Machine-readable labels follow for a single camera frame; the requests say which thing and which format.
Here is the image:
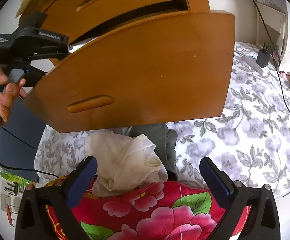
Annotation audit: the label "person's left hand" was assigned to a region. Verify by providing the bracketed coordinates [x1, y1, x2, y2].
[0, 67, 26, 124]

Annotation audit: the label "black power adapter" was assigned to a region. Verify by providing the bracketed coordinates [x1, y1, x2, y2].
[256, 43, 271, 68]

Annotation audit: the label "dark blue cabinet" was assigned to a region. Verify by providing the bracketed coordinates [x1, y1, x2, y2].
[0, 99, 46, 183]

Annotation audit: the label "cream white lace garment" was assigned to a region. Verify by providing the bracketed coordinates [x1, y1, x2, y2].
[84, 131, 168, 197]

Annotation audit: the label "white power strip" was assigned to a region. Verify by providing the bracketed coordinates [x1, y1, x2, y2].
[244, 54, 268, 76]

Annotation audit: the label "red floral cushion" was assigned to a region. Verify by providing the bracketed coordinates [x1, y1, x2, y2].
[44, 175, 252, 240]

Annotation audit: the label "black charger cable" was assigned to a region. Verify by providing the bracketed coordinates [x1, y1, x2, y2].
[241, 0, 290, 198]

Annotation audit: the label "cardboard sheet on nightstand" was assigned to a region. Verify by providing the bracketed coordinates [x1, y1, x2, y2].
[15, 0, 32, 18]

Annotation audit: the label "wooden drawer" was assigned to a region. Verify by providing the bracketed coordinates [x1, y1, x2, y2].
[23, 11, 235, 133]
[40, 0, 190, 45]

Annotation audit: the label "wooden nightstand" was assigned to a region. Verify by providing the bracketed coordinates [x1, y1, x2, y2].
[19, 0, 234, 95]

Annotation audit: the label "grey socks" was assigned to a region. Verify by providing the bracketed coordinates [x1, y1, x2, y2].
[127, 123, 178, 181]

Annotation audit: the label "floral grey white quilt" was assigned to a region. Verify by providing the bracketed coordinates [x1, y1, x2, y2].
[33, 42, 290, 201]

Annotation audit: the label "white cutout magazine rack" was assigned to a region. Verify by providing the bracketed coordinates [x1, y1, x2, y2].
[253, 0, 290, 61]

